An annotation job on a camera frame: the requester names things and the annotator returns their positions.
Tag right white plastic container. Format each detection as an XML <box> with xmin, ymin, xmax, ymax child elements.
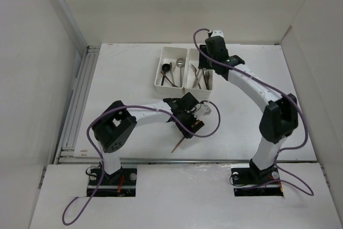
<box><xmin>183</xmin><ymin>48</ymin><xmax>213</xmax><ymax>99</ymax></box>

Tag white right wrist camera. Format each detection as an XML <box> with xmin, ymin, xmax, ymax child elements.
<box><xmin>208</xmin><ymin>29</ymin><xmax>224</xmax><ymax>38</ymax></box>

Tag dark wooden fork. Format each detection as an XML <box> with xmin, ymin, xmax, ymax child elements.
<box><xmin>199</xmin><ymin>71</ymin><xmax>207</xmax><ymax>90</ymax></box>

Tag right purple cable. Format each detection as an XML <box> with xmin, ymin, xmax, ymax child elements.
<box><xmin>192</xmin><ymin>27</ymin><xmax>315</xmax><ymax>197</ymax></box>

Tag silver metal fork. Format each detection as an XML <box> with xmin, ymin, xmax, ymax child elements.
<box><xmin>197</xmin><ymin>69</ymin><xmax>207</xmax><ymax>90</ymax></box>

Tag purple cable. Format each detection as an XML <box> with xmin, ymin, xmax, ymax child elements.
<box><xmin>62</xmin><ymin>100</ymin><xmax>221</xmax><ymax>226</ymax></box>
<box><xmin>192</xmin><ymin>27</ymin><xmax>315</xmax><ymax>197</ymax></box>

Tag white plastic container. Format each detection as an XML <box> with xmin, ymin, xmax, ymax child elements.
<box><xmin>183</xmin><ymin>48</ymin><xmax>213</xmax><ymax>99</ymax></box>
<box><xmin>154</xmin><ymin>46</ymin><xmax>188</xmax><ymax>97</ymax></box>

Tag aluminium side rail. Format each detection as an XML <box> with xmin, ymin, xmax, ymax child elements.
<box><xmin>51</xmin><ymin>46</ymin><xmax>100</xmax><ymax>165</ymax></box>

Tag left white plastic container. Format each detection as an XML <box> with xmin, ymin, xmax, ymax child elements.
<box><xmin>154</xmin><ymin>46</ymin><xmax>188</xmax><ymax>97</ymax></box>

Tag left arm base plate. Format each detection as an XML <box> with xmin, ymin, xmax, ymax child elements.
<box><xmin>85</xmin><ymin>166</ymin><xmax>137</xmax><ymax>197</ymax></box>

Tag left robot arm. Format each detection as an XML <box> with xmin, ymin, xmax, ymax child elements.
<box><xmin>91</xmin><ymin>93</ymin><xmax>211</xmax><ymax>181</ymax></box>

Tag copper metal fork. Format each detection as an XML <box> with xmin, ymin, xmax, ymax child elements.
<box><xmin>191</xmin><ymin>64</ymin><xmax>198</xmax><ymax>88</ymax></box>

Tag aluminium front rail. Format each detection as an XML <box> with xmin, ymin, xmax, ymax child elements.
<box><xmin>53</xmin><ymin>156</ymin><xmax>255</xmax><ymax>166</ymax></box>

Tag beige plastic spoon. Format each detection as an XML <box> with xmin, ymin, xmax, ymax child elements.
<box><xmin>169</xmin><ymin>62</ymin><xmax>176</xmax><ymax>84</ymax></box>

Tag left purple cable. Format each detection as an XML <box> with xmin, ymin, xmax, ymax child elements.
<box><xmin>62</xmin><ymin>100</ymin><xmax>221</xmax><ymax>226</ymax></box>

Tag brown wooden spoon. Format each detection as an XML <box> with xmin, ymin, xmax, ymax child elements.
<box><xmin>160</xmin><ymin>71</ymin><xmax>178</xmax><ymax>87</ymax></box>

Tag copper metal spoon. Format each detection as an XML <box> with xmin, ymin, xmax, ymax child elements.
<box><xmin>171</xmin><ymin>121</ymin><xmax>204</xmax><ymax>153</ymax></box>

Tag black handled fork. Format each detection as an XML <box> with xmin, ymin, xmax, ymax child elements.
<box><xmin>204</xmin><ymin>70</ymin><xmax>211</xmax><ymax>90</ymax></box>

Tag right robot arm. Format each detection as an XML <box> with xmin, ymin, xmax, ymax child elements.
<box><xmin>200</xmin><ymin>35</ymin><xmax>299</xmax><ymax>180</ymax></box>

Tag black plastic ladle spoon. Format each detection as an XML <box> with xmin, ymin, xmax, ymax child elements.
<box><xmin>160</xmin><ymin>63</ymin><xmax>171</xmax><ymax>86</ymax></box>

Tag silver slotted spoon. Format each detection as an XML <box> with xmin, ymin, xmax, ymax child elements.
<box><xmin>176</xmin><ymin>58</ymin><xmax>185</xmax><ymax>87</ymax></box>

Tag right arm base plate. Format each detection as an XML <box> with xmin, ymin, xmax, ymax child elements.
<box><xmin>229</xmin><ymin>166</ymin><xmax>284</xmax><ymax>197</ymax></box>

